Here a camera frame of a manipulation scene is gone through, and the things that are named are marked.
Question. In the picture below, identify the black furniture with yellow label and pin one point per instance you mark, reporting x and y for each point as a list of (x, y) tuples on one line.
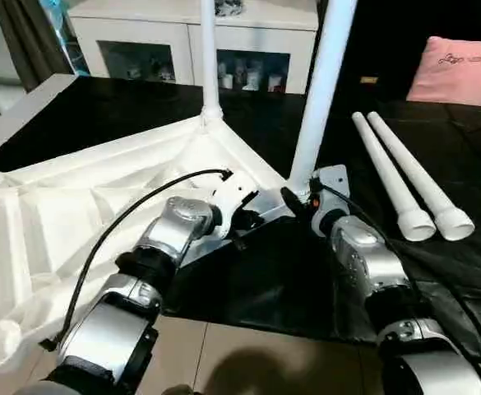
[(388, 41)]

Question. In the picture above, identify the black work mat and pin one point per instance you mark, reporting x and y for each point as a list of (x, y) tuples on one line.
[(289, 271)]

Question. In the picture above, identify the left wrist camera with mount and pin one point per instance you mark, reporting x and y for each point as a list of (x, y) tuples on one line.
[(228, 197)]

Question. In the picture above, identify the white plastic table top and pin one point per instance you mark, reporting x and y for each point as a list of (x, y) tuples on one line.
[(59, 214)]

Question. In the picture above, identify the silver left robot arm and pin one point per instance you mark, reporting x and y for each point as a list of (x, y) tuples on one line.
[(174, 226)]

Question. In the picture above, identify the dark robot foot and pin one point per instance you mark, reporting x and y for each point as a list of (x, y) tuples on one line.
[(178, 391)]

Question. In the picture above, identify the pink pillow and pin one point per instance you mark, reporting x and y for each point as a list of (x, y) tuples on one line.
[(462, 74)]

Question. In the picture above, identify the white cabinet with glass doors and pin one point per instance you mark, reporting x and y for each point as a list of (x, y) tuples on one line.
[(141, 25)]

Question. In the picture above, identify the dark ornament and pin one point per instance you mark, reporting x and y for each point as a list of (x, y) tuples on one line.
[(229, 6)]

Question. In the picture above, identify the white plastic table leg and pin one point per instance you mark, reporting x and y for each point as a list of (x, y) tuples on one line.
[(326, 82), (388, 173), (421, 177), (210, 66)]

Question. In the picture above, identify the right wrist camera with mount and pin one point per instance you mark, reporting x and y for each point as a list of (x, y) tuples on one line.
[(332, 179)]

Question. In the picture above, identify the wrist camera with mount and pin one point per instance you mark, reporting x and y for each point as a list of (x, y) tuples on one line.
[(332, 179), (228, 197)]

